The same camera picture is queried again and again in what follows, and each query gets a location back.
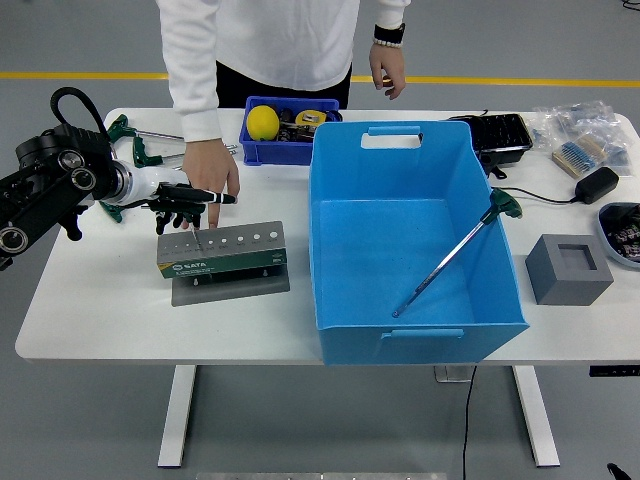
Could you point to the person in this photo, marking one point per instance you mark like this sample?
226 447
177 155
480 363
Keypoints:
275 40

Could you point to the black power adapter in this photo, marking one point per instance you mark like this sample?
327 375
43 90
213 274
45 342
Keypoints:
597 185

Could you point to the black wristwatch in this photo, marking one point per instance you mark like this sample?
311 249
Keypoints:
390 33

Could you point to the yellow ball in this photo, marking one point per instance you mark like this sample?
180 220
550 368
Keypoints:
262 122

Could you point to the large light blue box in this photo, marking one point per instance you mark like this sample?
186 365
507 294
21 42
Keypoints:
375 240

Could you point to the person's right forearm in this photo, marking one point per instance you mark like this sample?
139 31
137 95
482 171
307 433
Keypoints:
200 115

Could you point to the black table control panel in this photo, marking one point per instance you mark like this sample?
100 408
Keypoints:
614 371

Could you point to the tan resistor strip bundle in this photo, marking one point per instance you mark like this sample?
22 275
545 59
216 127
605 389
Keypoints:
580 155

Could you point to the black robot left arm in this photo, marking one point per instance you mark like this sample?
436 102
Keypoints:
40 175

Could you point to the person's left hand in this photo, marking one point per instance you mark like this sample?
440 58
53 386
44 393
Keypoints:
387 67

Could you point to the person's right hand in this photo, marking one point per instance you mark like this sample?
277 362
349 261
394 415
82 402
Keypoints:
210 165

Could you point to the small circuit parts pile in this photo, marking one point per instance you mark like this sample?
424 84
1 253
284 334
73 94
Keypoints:
627 235

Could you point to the green grey hex key stand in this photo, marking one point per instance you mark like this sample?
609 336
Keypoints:
225 265

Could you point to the clear bag of resistors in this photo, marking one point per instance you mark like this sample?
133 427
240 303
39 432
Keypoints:
617 155
575 117

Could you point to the white table leg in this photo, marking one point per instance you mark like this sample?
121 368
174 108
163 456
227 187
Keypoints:
175 420
537 420

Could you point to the pale blue bowl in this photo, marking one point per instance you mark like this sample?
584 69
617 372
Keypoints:
612 259

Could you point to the black metal parts pile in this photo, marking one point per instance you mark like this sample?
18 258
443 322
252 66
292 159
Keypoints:
295 131

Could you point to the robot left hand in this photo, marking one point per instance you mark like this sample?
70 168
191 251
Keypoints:
155 182

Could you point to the black plastic tray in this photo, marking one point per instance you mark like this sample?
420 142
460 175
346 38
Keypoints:
500 135

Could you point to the small dark blue bin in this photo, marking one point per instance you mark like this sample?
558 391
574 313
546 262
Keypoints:
275 155

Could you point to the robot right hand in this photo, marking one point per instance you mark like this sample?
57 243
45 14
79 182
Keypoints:
616 472

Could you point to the grey hollow cube block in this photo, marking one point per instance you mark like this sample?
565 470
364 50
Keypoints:
555 285

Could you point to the person's left forearm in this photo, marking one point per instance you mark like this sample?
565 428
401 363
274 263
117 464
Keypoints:
392 12

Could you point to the yellow tape measure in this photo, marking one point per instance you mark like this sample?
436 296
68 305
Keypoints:
310 118

